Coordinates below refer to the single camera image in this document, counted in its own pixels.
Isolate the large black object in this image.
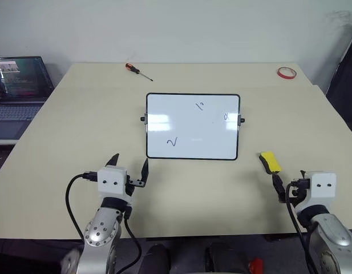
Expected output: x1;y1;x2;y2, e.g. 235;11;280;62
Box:
325;24;352;134

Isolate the open grey laptop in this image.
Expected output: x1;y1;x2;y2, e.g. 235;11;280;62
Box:
0;56;55;140

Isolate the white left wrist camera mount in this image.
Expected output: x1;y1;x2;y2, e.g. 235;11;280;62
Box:
96;166;128;204

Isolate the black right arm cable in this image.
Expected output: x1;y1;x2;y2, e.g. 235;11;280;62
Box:
285;183;319;274

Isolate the red tape roll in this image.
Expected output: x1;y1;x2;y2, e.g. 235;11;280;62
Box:
277;67;297;81

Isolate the small red object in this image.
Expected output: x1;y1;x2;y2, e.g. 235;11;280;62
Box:
248;257;264;274

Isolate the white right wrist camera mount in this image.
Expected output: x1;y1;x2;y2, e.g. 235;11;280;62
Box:
306;171;337;207

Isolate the black-framed whiteboard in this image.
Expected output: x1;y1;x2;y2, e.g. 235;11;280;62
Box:
139;92;246;160

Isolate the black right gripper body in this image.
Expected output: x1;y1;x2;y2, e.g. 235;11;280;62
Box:
288;176;311;201

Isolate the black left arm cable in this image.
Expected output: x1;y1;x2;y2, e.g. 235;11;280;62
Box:
118;208;143;271

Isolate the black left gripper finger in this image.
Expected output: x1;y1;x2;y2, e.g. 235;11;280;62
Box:
105;153;120;167
139;158;150;188

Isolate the yellow and black sponge eraser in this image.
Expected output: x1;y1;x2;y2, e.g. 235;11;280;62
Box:
258;151;282;175

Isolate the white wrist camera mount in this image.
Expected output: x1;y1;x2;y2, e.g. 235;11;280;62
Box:
96;166;128;204
306;171;337;207

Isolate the orange and black screwdriver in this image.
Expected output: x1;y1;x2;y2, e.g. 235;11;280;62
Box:
124;63;154;82

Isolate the black left wrist cable loop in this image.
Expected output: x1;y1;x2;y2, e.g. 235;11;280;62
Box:
65;170;100;241

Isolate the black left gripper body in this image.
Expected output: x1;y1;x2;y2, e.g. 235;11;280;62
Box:
124;174;144;197

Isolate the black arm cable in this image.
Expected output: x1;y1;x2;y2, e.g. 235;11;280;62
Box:
118;208;143;271
285;183;319;274

